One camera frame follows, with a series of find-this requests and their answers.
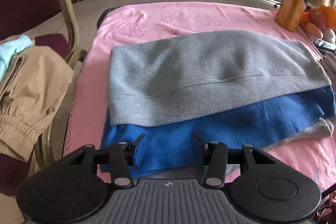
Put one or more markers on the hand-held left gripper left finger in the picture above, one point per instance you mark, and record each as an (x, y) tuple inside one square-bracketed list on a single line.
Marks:
[(139, 153)]

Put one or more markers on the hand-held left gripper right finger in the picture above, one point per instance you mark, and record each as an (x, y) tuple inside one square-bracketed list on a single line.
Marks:
[(215, 158)]

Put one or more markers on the grey and blue sweater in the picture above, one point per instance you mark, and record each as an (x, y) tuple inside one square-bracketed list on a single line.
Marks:
[(197, 74)]

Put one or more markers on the tan pants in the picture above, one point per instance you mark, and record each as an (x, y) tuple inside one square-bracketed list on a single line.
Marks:
[(34, 87)]

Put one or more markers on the pink printed blanket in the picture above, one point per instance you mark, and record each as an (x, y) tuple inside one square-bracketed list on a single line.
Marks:
[(183, 16)]

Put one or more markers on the pale red apple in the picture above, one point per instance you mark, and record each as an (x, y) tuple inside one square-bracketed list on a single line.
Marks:
[(313, 30)]

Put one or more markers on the teal cloth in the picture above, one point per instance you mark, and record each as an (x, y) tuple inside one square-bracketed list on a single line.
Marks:
[(11, 52)]

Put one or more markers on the small orange tangerine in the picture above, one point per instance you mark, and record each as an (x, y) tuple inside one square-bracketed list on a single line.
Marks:
[(304, 18)]

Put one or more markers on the melon in foam net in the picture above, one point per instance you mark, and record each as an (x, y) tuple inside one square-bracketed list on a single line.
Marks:
[(330, 36)]

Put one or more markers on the dark red apple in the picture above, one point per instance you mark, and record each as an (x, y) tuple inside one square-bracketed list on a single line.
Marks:
[(317, 16)]

